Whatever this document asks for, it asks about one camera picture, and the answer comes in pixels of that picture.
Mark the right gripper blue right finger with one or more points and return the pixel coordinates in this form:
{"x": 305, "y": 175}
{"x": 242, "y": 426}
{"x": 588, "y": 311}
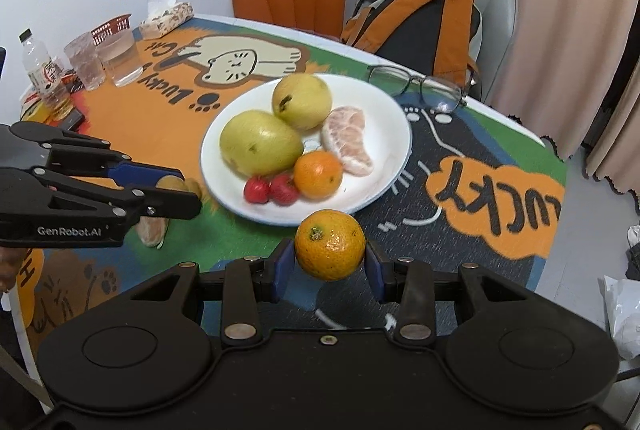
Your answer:
{"x": 380, "y": 273}

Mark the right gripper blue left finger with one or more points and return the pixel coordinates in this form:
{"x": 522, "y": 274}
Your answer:
{"x": 279, "y": 267}

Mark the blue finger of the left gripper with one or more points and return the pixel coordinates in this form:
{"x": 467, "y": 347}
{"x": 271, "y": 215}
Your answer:
{"x": 130, "y": 173}
{"x": 157, "y": 202}

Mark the orange mandarin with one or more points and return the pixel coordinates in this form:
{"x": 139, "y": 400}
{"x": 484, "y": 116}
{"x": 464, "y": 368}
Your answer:
{"x": 317, "y": 175}
{"x": 329, "y": 245}

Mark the red small fruit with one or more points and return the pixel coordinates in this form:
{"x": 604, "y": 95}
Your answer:
{"x": 283, "y": 191}
{"x": 257, "y": 190}

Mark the large yellow-green pear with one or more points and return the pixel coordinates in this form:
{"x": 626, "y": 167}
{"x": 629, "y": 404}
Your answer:
{"x": 256, "y": 143}

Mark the large peeled pomelo segment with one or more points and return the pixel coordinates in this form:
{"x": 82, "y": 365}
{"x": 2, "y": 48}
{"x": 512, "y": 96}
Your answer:
{"x": 342, "y": 135}

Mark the smaller yellow pear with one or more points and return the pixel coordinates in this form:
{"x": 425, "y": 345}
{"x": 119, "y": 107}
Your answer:
{"x": 302, "y": 100}

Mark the person's left hand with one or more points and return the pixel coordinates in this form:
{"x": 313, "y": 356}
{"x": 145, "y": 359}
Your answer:
{"x": 11, "y": 260}

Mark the black smartphone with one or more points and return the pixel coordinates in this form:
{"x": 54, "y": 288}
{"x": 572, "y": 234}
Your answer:
{"x": 72, "y": 121}

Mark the yellow tape roll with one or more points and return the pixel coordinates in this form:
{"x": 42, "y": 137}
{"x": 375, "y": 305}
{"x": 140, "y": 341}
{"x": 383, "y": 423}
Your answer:
{"x": 35, "y": 111}

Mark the frosted plastic cup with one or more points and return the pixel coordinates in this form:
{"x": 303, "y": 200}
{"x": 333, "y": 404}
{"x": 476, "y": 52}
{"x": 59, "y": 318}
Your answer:
{"x": 120, "y": 58}

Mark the plastic drink bottle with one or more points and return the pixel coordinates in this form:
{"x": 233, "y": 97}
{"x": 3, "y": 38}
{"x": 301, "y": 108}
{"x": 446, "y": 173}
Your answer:
{"x": 45, "y": 76}

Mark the clear textured drinking glass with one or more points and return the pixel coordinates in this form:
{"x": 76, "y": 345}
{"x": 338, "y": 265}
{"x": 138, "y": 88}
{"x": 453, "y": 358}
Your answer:
{"x": 82, "y": 55}

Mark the colourful cat table mat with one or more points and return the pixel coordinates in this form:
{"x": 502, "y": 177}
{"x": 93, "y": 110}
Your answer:
{"x": 471, "y": 185}

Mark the red plastic basket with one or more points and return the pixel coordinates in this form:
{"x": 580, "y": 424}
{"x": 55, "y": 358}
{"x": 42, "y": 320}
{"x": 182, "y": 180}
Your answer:
{"x": 109, "y": 28}

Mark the dark-framed eyeglasses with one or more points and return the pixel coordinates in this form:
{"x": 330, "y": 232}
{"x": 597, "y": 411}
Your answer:
{"x": 435, "y": 94}

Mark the orange and black backpack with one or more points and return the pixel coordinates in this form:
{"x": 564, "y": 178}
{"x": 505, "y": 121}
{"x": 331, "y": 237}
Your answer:
{"x": 439, "y": 38}

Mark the white plastic bags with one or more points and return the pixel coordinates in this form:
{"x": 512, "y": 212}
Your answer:
{"x": 621, "y": 301}

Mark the beige curtain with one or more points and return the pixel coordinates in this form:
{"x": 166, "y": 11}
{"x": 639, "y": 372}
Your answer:
{"x": 562, "y": 62}

